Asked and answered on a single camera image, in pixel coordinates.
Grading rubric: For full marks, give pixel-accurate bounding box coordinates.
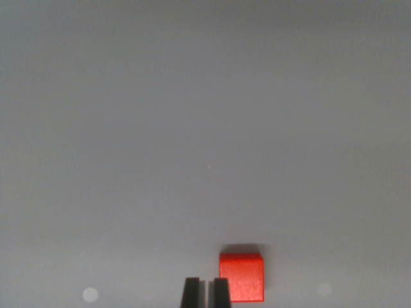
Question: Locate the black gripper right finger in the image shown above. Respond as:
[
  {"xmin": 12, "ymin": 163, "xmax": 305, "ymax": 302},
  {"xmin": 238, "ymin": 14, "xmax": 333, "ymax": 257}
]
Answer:
[{"xmin": 208, "ymin": 277, "xmax": 232, "ymax": 308}]

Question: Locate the white plastic tray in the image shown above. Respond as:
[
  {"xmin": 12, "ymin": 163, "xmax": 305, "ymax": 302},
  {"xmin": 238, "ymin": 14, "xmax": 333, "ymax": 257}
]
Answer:
[{"xmin": 0, "ymin": 0, "xmax": 411, "ymax": 308}]

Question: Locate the red cube block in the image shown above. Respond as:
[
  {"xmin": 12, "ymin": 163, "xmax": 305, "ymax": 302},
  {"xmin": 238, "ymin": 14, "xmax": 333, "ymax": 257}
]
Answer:
[{"xmin": 219, "ymin": 252, "xmax": 265, "ymax": 303}]

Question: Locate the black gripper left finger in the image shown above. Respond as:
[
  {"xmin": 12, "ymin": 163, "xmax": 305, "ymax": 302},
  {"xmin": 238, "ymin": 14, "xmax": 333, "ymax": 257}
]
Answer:
[{"xmin": 181, "ymin": 277, "xmax": 206, "ymax": 308}]

